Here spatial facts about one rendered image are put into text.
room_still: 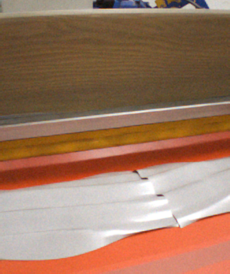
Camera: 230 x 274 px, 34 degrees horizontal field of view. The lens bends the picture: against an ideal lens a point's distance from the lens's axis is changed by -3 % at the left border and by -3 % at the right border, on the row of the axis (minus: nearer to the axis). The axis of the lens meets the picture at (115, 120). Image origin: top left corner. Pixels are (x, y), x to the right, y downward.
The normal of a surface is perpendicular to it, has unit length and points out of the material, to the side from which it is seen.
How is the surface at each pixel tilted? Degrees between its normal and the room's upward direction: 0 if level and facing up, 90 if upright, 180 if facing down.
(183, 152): 0
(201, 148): 0
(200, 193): 31
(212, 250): 0
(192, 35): 90
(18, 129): 90
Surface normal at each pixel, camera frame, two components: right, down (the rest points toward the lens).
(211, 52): 0.33, 0.31
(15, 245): 0.17, -0.51
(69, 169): 0.00, -0.95
